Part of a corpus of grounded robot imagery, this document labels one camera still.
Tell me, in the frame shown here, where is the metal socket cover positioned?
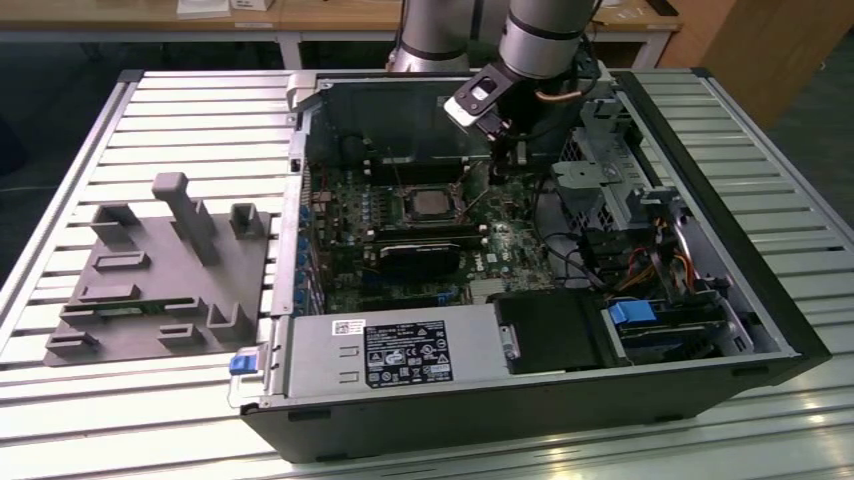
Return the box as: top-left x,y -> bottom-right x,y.
452,164 -> 495,201

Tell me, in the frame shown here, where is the silver square CPU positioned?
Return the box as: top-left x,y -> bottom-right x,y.
404,188 -> 456,222

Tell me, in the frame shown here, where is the CPU socket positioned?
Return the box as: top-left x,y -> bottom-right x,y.
393,183 -> 472,229

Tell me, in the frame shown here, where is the grey metal drive cage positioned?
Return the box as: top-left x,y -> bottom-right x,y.
549,97 -> 688,231

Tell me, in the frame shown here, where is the green motherboard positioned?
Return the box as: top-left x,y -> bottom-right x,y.
307,149 -> 559,316

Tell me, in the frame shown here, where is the black graphics card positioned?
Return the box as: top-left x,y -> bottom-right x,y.
375,241 -> 463,277

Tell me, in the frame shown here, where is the silver chipset heatsink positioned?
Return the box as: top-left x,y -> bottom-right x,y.
468,278 -> 509,302

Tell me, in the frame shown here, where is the wooden cabinet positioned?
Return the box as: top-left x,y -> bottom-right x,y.
656,0 -> 854,129

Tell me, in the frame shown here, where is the blue disk carrier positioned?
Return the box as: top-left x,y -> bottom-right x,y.
603,298 -> 732,364

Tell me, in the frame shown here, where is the white paper box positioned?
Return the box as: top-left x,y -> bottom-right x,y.
176,0 -> 229,20

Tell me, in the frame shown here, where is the silver power supply unit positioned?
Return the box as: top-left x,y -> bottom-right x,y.
263,303 -> 512,401

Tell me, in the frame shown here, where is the black open PC case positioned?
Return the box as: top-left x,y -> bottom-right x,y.
237,67 -> 834,464

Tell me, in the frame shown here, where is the wooden desk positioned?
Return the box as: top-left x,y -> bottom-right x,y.
0,0 -> 683,71

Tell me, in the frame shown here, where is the grey parts rack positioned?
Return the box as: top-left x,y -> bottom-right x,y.
40,171 -> 276,370

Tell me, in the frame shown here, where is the blue plastic case latch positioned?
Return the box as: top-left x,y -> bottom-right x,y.
225,351 -> 260,377

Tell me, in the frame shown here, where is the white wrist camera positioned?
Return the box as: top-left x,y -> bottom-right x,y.
443,63 -> 516,137

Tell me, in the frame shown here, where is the yellow and red wire bundle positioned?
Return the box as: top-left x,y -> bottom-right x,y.
616,244 -> 699,294

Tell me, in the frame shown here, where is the grey case release handle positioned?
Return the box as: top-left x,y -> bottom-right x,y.
284,71 -> 323,110

